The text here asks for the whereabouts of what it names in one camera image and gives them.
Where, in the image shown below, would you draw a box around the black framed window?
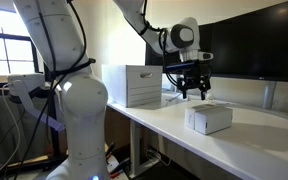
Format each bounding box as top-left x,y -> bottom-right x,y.
0,4 -> 40,83

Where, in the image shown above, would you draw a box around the silver monitor stand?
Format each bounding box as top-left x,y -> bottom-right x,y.
262,80 -> 277,110

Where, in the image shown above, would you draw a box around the white articulated mount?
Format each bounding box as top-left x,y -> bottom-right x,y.
7,73 -> 67,133

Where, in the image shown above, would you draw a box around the white table leg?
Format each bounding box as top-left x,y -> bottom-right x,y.
129,119 -> 160,178

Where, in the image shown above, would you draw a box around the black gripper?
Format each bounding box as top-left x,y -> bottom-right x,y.
176,63 -> 214,101

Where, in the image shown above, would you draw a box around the black vertical pole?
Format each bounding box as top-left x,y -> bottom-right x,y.
44,63 -> 61,158

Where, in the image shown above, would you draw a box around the brown wooden panel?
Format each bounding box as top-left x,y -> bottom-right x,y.
103,107 -> 132,152

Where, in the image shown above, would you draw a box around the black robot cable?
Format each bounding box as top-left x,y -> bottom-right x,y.
13,0 -> 180,180

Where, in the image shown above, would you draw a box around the thin white desk cable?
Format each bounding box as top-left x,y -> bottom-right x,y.
164,93 -> 185,105

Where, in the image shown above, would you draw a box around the white hanging cable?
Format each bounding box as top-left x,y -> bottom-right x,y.
0,83 -> 22,180

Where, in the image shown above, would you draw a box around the black handled tool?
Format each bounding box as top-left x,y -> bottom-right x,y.
104,142 -> 117,158
108,157 -> 132,178

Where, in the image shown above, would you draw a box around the small plain white box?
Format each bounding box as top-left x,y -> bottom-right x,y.
194,105 -> 234,136

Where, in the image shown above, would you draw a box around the smaller black monitor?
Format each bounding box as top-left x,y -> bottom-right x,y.
145,23 -> 216,76

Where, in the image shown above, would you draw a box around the big white cardboard box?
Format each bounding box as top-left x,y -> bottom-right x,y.
101,64 -> 164,108

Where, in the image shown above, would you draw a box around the white cables under table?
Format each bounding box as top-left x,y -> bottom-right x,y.
146,148 -> 172,167

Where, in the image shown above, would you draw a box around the small white shutter glasses box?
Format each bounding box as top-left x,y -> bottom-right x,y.
184,103 -> 219,131

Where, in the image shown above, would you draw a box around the large black monitor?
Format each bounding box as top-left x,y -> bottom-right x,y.
207,0 -> 288,84

